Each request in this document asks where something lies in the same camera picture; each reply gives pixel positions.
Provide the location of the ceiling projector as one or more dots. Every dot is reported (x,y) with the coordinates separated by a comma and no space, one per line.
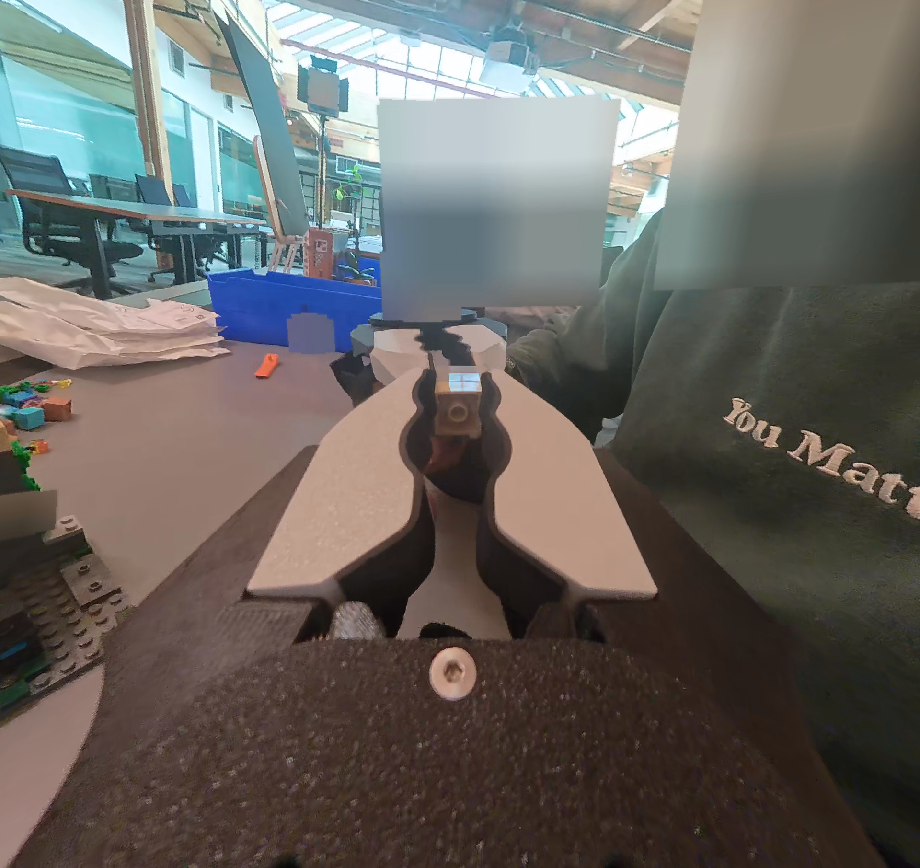
(510,55)

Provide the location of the wooden easel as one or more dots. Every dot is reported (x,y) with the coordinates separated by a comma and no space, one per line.
(268,185)

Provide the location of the pile of loose coloured bricks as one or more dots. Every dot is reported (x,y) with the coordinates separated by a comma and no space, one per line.
(32,419)

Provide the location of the wooden top office table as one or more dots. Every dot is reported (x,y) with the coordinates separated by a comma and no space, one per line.
(144,210)

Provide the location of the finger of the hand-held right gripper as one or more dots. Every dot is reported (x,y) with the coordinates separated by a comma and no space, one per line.
(489,350)
(399,357)

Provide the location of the large black panel board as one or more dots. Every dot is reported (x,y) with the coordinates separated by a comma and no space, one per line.
(266,127)

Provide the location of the tan and grey brick column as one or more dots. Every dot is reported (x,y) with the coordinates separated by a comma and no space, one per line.
(456,411)

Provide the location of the toy brick building model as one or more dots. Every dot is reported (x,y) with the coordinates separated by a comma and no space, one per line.
(65,595)

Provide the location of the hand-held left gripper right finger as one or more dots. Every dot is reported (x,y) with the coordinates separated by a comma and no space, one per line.
(568,516)

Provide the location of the dark green sweatshirt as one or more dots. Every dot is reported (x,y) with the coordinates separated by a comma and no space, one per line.
(755,595)

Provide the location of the wooden pillar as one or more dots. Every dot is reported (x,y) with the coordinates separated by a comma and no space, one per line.
(144,77)

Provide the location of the grey desk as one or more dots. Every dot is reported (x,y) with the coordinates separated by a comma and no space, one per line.
(180,436)

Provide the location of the blue plastic bin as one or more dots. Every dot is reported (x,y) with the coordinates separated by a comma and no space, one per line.
(287,307)

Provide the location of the orange and white box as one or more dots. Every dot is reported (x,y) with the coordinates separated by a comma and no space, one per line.
(320,253)

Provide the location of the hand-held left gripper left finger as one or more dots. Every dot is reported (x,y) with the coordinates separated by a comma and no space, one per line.
(338,508)

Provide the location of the pile of white paper bags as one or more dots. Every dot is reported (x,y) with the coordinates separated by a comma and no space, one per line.
(93,329)

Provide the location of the potted plant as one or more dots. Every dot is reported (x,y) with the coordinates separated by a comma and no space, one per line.
(352,181)

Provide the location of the orange brick separator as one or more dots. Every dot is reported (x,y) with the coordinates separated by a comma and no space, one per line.
(267,366)

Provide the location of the black office chair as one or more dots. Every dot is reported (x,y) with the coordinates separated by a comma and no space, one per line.
(43,185)
(154,192)

